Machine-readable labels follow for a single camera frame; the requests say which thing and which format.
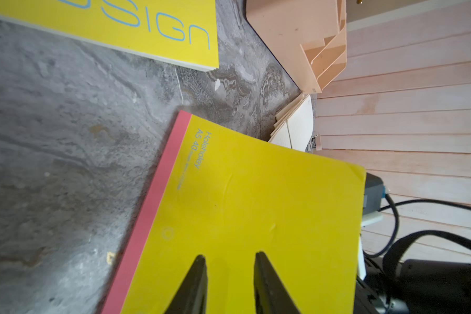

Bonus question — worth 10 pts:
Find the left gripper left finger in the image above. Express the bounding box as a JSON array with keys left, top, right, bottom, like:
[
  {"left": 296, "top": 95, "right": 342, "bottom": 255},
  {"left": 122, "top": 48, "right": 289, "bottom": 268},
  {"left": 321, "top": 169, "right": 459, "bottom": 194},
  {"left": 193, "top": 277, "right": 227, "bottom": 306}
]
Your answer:
[{"left": 165, "top": 255, "right": 208, "bottom": 314}]

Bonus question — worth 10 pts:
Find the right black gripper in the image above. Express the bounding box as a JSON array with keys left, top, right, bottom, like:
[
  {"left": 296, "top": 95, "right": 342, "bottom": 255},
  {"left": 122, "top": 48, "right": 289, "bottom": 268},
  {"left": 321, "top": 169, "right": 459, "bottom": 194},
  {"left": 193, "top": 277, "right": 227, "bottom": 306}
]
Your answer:
[{"left": 355, "top": 258, "right": 471, "bottom": 313}]

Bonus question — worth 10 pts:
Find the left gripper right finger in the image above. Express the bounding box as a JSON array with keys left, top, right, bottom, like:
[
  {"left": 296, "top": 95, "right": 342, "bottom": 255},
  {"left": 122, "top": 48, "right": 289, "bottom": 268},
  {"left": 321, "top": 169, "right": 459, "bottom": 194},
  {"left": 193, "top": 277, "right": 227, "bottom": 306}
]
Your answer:
[{"left": 254, "top": 251, "right": 299, "bottom": 314}]

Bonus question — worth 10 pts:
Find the yellow cover notebook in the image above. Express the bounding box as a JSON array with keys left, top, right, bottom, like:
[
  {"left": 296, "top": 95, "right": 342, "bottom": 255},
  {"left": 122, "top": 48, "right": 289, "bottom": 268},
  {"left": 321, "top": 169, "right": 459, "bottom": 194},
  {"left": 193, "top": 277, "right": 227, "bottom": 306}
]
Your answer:
[
  {"left": 0, "top": 0, "right": 219, "bottom": 71},
  {"left": 102, "top": 111, "right": 366, "bottom": 313}
]

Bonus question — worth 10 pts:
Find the open cream notebook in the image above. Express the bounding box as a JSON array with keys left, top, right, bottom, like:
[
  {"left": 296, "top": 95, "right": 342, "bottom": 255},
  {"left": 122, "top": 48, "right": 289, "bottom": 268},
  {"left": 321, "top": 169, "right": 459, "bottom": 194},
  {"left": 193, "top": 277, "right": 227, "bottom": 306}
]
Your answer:
[{"left": 268, "top": 94, "right": 314, "bottom": 152}]

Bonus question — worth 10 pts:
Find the beige desk organizer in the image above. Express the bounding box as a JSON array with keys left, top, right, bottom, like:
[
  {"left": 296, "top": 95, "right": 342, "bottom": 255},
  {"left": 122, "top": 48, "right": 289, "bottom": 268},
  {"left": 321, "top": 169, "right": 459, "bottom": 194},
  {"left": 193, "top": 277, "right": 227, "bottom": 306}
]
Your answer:
[{"left": 245, "top": 0, "right": 347, "bottom": 94}]

